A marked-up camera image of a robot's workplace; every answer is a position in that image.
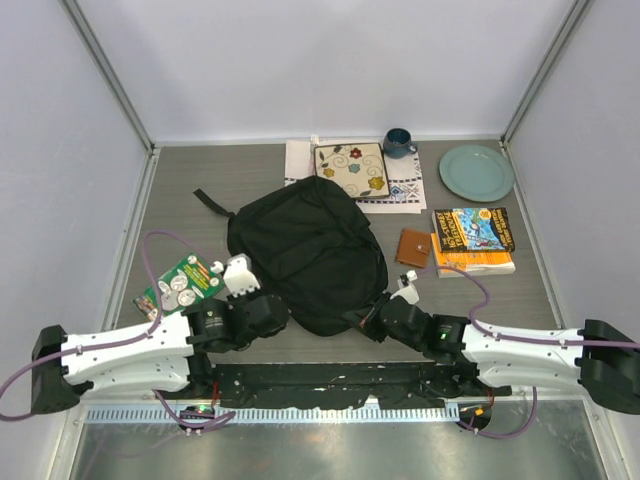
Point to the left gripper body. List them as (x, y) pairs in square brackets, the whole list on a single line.
[(245, 298)]

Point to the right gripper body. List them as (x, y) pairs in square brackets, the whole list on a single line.
[(379, 329)]

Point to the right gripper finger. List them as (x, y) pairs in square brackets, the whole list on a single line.
[(358, 319), (377, 305)]

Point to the green coin collecting book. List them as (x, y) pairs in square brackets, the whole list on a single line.
[(187, 283)]

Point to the black student backpack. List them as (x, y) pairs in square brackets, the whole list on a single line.
[(310, 244)]

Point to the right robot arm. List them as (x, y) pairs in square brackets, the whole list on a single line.
[(596, 358)]

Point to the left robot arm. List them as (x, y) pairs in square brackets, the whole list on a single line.
[(171, 357)]

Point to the brown leather wallet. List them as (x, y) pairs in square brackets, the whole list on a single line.
[(413, 248)]

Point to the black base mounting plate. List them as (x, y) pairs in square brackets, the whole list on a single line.
[(336, 386)]

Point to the orange paperback book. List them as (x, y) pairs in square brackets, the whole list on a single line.
[(474, 263)]

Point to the colourful treehouse storey book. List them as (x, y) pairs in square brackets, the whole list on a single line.
[(478, 229)]

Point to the patterned white placemat cloth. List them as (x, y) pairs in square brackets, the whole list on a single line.
[(405, 177)]

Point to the square floral ceramic plate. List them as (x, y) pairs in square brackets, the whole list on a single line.
[(358, 168)]

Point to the dark blue ceramic mug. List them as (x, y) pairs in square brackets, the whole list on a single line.
[(398, 143)]

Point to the round teal plate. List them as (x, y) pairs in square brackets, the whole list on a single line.
[(476, 173)]

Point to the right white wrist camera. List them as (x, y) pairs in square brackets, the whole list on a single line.
[(406, 288)]

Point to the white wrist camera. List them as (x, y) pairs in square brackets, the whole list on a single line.
[(406, 288), (238, 276)]

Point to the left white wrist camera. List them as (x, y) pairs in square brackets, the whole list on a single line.
[(238, 276)]

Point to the slotted cable duct rail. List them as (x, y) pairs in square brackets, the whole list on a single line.
[(369, 413)]

